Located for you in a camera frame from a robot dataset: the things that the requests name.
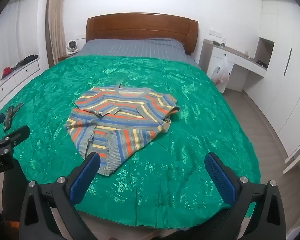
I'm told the white drawer cabinet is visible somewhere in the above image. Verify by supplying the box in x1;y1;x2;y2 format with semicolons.
0;56;41;116

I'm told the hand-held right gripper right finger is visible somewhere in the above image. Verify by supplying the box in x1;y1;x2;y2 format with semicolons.
204;151;287;240

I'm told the wooden headboard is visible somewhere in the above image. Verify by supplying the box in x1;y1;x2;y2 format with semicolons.
86;13;199;55

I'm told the striped knit sweater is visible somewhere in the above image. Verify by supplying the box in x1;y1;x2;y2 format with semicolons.
66;84;181;176

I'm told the white desk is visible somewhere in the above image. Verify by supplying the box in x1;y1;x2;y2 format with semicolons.
198;39;268;93

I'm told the beige curtain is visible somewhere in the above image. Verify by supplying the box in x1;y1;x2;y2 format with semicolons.
45;0;67;68

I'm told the grey checked bed sheet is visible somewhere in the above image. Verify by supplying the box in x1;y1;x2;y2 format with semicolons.
76;38;197;67

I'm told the red cloth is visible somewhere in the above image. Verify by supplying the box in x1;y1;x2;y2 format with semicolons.
1;67;13;79

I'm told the small white fan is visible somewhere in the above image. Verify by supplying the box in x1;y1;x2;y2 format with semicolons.
66;39;78;55

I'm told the wooden nightstand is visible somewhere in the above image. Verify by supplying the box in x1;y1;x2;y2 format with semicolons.
58;54;78;63

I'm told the green floral bedspread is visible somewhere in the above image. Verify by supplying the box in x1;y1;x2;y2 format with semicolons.
0;55;262;229

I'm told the white plastic bag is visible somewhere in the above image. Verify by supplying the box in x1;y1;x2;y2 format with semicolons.
211;55;231;86

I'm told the white wardrobe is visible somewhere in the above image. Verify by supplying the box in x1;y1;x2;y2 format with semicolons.
242;0;300;174

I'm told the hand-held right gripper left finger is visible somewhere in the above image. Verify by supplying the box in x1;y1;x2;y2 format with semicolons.
19;151;101;240

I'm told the white sheer curtain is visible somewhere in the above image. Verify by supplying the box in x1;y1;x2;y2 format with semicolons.
0;0;49;76

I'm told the black clothes pile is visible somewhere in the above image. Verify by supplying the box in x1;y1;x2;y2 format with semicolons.
14;54;39;69

